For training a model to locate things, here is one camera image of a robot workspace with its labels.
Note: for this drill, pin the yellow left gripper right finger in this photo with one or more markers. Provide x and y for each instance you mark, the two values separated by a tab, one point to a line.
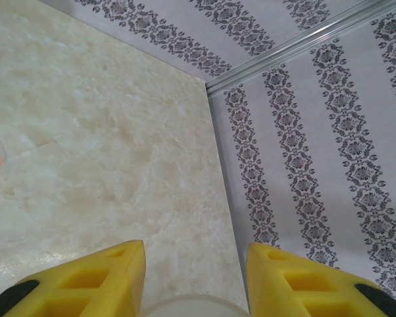
270	297

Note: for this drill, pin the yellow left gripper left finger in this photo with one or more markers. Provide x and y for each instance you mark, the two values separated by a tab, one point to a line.
85	284

